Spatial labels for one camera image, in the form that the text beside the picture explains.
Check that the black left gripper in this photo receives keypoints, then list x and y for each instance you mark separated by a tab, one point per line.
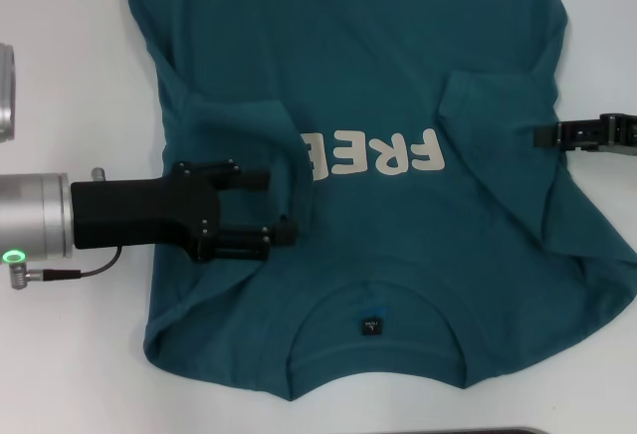
139	215

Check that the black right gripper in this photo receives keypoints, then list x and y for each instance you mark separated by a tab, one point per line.
622	133

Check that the teal blue printed t-shirt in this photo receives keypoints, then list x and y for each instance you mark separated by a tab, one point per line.
358	56

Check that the silver left wrist plug stub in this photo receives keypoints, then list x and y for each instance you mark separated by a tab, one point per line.
98	174

